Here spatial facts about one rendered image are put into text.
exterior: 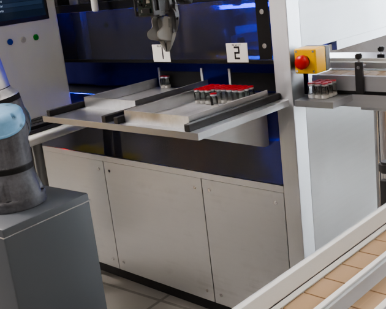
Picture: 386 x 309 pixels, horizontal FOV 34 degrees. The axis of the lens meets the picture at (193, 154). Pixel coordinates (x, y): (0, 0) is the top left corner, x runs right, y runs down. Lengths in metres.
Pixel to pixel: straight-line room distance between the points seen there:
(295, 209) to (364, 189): 0.40
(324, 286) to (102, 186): 2.05
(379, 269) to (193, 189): 1.66
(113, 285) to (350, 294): 2.31
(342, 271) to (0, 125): 0.95
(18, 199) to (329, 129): 1.04
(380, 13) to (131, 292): 1.50
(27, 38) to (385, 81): 1.32
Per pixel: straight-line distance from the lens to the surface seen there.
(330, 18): 2.07
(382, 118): 1.94
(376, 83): 1.88
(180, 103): 1.99
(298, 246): 2.06
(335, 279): 0.72
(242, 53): 1.98
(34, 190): 1.53
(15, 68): 2.44
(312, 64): 1.83
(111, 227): 2.74
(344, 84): 1.93
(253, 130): 1.92
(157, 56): 2.25
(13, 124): 1.49
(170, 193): 2.38
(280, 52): 1.90
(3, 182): 1.51
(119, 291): 2.82
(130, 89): 2.30
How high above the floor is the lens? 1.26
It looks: 16 degrees down
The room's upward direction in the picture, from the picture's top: 7 degrees counter-clockwise
